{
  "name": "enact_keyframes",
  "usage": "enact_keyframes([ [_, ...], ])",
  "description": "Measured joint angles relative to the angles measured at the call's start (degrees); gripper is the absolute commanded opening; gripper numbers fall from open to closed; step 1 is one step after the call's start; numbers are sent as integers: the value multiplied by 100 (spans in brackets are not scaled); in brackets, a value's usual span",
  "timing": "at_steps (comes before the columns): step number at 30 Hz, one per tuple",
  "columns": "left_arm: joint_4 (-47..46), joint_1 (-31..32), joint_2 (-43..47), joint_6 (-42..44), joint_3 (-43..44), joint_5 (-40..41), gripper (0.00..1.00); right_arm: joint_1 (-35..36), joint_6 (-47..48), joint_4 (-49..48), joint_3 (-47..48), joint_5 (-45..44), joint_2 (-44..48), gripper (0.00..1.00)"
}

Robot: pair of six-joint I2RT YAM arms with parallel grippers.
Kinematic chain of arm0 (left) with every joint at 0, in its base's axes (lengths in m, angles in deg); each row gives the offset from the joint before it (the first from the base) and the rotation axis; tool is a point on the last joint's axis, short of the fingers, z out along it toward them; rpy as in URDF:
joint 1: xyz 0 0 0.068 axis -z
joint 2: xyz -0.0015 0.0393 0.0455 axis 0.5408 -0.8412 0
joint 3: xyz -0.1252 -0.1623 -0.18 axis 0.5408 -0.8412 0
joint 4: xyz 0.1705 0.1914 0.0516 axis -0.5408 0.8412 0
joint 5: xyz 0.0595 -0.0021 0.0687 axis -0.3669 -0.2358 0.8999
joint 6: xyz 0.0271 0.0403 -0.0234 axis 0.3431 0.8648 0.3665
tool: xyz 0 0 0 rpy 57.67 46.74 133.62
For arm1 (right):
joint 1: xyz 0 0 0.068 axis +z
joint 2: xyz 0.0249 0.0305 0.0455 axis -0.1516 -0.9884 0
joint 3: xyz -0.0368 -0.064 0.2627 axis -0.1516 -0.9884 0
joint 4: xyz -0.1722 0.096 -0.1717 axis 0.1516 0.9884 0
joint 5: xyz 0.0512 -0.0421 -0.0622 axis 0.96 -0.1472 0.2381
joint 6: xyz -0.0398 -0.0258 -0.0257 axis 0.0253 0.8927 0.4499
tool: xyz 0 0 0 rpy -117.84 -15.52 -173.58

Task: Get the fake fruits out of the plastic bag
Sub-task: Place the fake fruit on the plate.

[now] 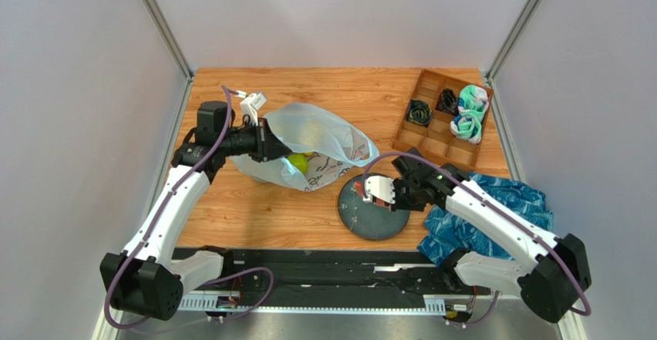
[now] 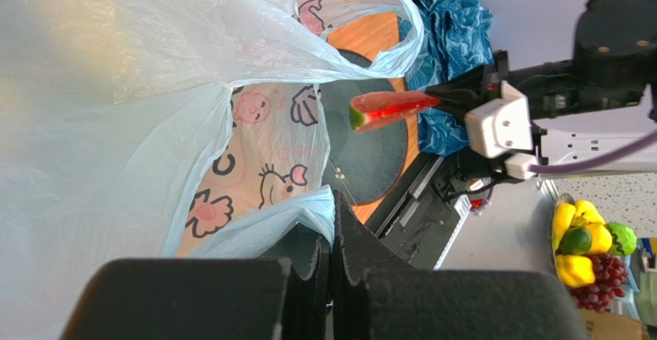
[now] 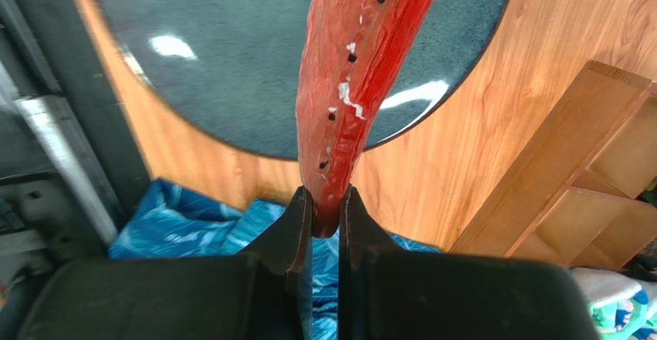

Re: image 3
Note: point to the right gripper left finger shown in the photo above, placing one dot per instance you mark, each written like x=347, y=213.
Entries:
x=262, y=292

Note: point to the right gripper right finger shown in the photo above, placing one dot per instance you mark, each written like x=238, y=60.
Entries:
x=387, y=292

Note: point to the blue patterned cloth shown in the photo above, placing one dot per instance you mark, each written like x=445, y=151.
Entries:
x=172, y=221

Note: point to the wooden compartment tray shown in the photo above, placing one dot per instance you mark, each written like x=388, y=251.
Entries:
x=571, y=196

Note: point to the teal white rolled sock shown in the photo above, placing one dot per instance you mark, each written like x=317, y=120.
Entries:
x=620, y=307

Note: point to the dark blue ceramic plate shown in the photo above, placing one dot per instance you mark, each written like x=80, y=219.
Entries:
x=230, y=67

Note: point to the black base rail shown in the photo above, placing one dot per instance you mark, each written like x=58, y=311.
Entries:
x=71, y=174

